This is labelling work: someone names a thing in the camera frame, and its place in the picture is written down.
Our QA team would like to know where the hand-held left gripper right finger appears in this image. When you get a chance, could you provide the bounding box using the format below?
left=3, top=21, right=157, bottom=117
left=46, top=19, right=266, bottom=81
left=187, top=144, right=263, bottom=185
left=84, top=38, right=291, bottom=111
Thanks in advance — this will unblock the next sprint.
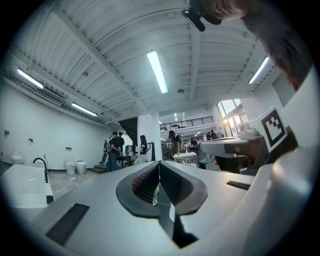
left=159, top=160, right=256, bottom=256

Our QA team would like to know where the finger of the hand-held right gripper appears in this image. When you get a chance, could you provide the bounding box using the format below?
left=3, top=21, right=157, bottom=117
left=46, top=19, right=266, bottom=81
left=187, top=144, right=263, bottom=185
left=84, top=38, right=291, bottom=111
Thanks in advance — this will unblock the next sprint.
left=199, top=137, right=251, bottom=159

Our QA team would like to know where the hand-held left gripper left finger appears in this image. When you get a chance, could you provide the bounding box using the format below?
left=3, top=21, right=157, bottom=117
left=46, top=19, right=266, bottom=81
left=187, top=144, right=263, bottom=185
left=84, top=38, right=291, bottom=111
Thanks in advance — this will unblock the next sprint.
left=30, top=160, right=183, bottom=256

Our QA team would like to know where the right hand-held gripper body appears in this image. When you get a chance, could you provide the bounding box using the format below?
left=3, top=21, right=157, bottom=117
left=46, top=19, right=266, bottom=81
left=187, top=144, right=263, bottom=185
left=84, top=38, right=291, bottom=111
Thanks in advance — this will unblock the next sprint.
left=224, top=106, right=299, bottom=174

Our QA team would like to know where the clear glass cup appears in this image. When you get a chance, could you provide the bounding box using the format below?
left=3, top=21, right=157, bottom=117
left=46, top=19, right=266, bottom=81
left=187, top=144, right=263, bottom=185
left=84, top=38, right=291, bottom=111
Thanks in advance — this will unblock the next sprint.
left=151, top=183, right=161, bottom=207

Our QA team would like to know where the white square table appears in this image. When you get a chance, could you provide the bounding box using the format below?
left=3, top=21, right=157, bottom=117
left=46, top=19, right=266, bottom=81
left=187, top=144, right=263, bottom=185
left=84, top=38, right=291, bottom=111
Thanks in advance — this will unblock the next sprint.
left=172, top=152, right=197, bottom=165

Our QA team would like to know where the large window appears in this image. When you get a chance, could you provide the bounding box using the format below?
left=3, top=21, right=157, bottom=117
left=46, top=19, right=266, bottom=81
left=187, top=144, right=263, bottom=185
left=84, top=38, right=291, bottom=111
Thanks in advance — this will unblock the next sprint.
left=216, top=98, right=248, bottom=139

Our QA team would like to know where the black balcony railing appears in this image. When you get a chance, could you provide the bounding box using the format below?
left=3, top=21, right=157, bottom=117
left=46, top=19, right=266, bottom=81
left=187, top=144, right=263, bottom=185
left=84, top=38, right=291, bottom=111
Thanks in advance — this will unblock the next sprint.
left=159, top=117, right=214, bottom=132

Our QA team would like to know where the ceiling tube light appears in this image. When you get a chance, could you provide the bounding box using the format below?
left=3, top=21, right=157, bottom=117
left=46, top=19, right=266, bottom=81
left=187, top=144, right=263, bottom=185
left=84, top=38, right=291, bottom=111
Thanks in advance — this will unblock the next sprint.
left=247, top=56, right=271, bottom=85
left=70, top=102, right=99, bottom=117
left=16, top=67, right=44, bottom=90
left=146, top=50, right=169, bottom=95

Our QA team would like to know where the black bathtub faucet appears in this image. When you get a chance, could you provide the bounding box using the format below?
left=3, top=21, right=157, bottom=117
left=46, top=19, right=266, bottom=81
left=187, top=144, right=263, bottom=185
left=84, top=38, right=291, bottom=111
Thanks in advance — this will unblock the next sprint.
left=32, top=157, right=50, bottom=184

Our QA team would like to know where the dark staircase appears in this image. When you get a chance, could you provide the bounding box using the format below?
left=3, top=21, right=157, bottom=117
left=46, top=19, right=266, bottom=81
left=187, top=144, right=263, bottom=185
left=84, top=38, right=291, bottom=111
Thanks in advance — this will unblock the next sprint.
left=117, top=116, right=139, bottom=149

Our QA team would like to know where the white bathtub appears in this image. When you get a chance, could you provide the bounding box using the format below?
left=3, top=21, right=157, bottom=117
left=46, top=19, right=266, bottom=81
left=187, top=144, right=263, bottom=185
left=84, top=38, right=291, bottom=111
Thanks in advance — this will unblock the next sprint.
left=0, top=163, right=55, bottom=210

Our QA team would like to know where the ceiling air conditioner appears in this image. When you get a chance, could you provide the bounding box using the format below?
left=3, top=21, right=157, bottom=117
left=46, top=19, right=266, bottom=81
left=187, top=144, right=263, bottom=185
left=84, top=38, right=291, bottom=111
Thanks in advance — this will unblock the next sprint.
left=33, top=87, right=65, bottom=106

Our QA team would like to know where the person's face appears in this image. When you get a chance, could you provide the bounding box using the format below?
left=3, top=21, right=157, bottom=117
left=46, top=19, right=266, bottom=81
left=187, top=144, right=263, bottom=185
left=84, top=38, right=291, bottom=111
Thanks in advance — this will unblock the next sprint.
left=199, top=0, right=247, bottom=26

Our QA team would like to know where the black head camera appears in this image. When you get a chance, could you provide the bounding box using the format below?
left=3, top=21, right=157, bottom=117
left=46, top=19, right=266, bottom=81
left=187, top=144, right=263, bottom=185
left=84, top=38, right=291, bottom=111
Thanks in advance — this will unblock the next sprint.
left=181, top=7, right=206, bottom=32

